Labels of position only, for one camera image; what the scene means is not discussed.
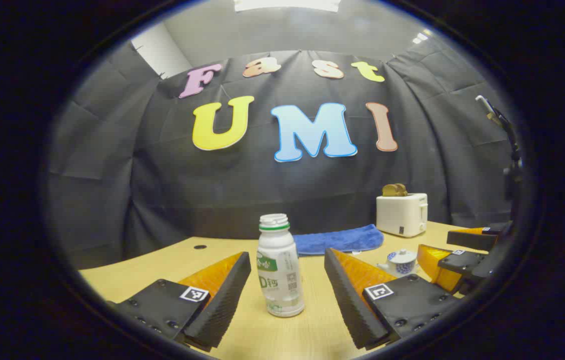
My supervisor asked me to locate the black phone holder stand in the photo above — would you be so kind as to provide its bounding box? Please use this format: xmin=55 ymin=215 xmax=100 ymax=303
xmin=475 ymin=95 xmax=526 ymax=201

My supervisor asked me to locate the white toaster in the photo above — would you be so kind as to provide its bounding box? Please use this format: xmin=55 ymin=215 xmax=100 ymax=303
xmin=376 ymin=193 xmax=429 ymax=238

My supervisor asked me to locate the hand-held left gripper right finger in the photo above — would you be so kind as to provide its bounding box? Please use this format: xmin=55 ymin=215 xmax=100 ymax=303
xmin=324 ymin=247 xmax=463 ymax=351

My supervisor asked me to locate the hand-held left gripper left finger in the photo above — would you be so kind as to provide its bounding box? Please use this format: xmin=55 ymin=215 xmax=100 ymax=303
xmin=107 ymin=251 xmax=252 ymax=352

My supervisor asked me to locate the black backdrop cloth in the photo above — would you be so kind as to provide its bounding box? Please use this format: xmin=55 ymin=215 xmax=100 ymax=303
xmin=45 ymin=42 xmax=518 ymax=271

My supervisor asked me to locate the blue towel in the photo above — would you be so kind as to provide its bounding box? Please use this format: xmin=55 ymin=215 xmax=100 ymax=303
xmin=292 ymin=224 xmax=385 ymax=256

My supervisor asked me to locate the white green-label water bottle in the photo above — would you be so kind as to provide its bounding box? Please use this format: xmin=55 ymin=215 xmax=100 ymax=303
xmin=256 ymin=213 xmax=306 ymax=318

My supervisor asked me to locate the white blue-patterned teacup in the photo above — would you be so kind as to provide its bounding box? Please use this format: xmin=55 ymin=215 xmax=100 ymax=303
xmin=377 ymin=256 xmax=418 ymax=277

